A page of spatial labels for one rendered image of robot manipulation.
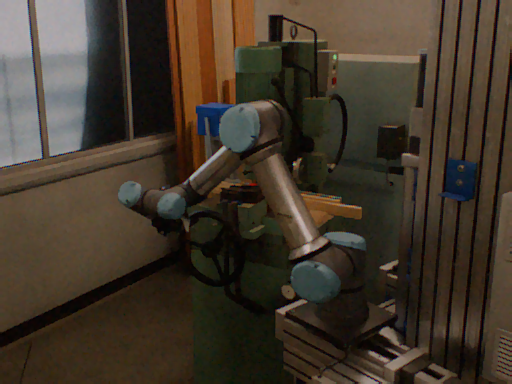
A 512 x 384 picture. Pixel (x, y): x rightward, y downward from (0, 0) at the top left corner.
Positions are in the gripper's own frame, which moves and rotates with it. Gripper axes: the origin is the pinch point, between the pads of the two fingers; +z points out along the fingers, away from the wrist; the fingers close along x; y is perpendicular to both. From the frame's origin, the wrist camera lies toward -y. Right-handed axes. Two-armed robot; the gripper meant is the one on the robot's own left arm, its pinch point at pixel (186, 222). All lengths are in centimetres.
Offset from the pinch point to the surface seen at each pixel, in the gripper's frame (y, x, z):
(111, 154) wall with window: -98, -86, 84
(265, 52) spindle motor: -55, 39, 1
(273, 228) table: 0.2, 21.1, 27.8
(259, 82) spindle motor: -48, 33, 7
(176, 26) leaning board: -166, -34, 83
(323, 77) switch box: -59, 52, 35
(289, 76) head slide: -57, 41, 22
